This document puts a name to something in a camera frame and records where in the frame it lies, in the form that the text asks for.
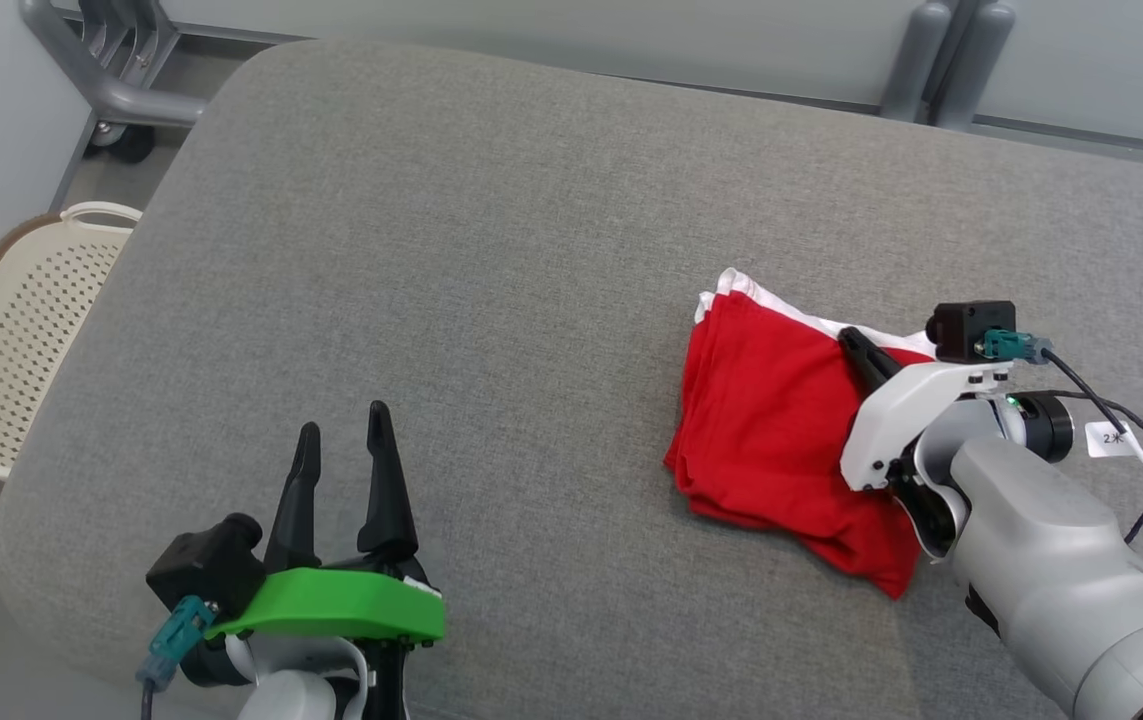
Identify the black caster wheel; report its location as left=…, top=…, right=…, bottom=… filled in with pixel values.
left=89, top=120, right=158, bottom=166

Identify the black cable teal connector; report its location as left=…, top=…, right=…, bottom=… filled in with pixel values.
left=976, top=330, right=1143, bottom=609
left=134, top=595, right=219, bottom=720

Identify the grey metal partition post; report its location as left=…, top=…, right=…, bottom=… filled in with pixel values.
left=879, top=0, right=954, bottom=123
left=934, top=0, right=1017, bottom=131

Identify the right black cable teal connector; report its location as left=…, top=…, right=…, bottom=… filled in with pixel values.
left=976, top=330, right=1143, bottom=609

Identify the small white printed cable tag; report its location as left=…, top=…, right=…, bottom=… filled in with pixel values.
left=1084, top=420, right=1143, bottom=463

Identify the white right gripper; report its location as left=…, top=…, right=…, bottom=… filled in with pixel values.
left=838, top=328, right=1015, bottom=493

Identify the beige perforated laundry basket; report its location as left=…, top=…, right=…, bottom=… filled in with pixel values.
left=0, top=200, right=144, bottom=483

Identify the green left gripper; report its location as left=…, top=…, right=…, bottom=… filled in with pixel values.
left=203, top=401, right=447, bottom=644

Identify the grey metal cart frame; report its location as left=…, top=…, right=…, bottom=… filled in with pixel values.
left=19, top=0, right=207, bottom=129

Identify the left black cable teal connector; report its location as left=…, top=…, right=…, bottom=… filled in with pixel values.
left=134, top=595, right=219, bottom=720

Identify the red garment with white hem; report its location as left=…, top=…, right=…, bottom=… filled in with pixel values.
left=664, top=267, right=942, bottom=601

